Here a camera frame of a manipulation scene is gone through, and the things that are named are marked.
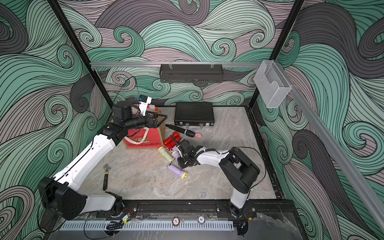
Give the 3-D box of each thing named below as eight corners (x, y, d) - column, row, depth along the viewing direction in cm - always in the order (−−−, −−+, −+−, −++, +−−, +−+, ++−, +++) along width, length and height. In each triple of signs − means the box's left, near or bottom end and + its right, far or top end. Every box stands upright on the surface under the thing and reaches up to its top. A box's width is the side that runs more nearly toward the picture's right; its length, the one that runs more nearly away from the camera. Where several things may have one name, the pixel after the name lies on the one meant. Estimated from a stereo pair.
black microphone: (165, 127, 108) (165, 125, 106) (167, 125, 110) (166, 122, 108) (193, 138, 102) (193, 135, 100) (195, 134, 104) (195, 132, 102)
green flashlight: (157, 150, 96) (157, 148, 94) (161, 147, 97) (161, 145, 96) (170, 163, 90) (169, 161, 88) (174, 159, 92) (174, 157, 90)
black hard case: (174, 130, 107) (173, 125, 103) (176, 104, 124) (176, 100, 120) (214, 130, 107) (216, 125, 102) (211, 104, 124) (212, 100, 120)
